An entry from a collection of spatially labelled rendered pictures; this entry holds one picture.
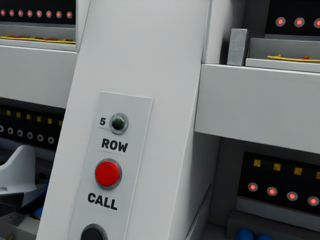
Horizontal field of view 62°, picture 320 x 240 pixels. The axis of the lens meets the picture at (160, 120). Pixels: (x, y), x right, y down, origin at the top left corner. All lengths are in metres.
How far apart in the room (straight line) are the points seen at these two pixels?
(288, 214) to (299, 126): 0.18
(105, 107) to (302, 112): 0.12
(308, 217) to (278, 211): 0.03
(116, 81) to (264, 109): 0.10
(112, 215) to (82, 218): 0.02
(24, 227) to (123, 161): 0.15
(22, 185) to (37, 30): 0.17
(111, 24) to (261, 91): 0.11
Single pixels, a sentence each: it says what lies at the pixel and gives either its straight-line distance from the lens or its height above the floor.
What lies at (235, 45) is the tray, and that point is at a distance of 0.22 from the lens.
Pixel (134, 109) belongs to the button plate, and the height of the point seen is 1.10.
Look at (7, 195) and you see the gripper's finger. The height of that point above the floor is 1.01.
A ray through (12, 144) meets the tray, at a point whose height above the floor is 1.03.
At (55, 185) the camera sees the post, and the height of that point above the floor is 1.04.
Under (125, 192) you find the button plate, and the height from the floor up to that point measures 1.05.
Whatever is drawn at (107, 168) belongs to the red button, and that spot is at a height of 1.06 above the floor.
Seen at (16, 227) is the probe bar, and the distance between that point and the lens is 0.30.
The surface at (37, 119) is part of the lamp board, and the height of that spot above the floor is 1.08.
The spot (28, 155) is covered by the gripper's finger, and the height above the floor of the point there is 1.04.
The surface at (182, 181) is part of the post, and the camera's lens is 0.18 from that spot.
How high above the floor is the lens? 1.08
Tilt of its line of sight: 5 degrees up
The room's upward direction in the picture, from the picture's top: 11 degrees clockwise
